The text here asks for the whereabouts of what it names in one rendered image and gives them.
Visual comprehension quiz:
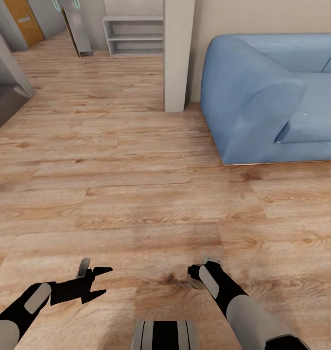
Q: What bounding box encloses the pillar candle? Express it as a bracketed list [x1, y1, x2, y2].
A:
[187, 275, 206, 290]

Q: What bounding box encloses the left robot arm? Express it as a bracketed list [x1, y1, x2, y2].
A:
[0, 258, 112, 350]

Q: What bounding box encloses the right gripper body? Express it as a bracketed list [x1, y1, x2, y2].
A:
[191, 265, 202, 282]

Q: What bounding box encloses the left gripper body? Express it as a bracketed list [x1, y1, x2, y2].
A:
[65, 269, 93, 304]

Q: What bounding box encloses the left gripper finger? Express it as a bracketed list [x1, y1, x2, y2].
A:
[92, 267, 112, 282]
[87, 289, 106, 302]

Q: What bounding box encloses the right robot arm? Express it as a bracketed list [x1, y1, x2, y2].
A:
[188, 255, 312, 350]

